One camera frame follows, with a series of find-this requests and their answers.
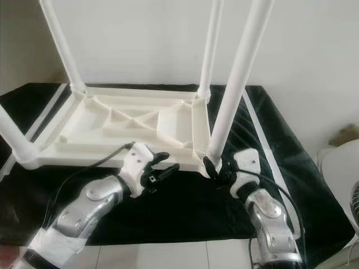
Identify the white plastic table leg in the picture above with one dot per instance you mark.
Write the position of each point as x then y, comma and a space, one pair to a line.
61, 45
210, 50
19, 143
238, 78

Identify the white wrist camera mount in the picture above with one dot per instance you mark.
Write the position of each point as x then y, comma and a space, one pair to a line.
136, 162
247, 165

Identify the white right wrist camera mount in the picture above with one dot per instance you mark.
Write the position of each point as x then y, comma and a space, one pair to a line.
247, 165

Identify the pink table cover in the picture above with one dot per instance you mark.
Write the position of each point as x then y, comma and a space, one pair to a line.
7, 258

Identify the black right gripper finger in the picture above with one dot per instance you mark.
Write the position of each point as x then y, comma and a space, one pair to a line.
211, 167

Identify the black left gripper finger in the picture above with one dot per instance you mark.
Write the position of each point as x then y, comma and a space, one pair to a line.
167, 171
160, 158

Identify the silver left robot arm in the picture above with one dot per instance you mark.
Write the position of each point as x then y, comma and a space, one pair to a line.
90, 207

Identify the white plastic table top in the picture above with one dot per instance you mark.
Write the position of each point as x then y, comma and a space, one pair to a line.
90, 148

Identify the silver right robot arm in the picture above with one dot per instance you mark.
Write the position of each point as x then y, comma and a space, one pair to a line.
272, 224

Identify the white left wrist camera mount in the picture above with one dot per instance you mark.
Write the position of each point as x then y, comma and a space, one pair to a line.
136, 162

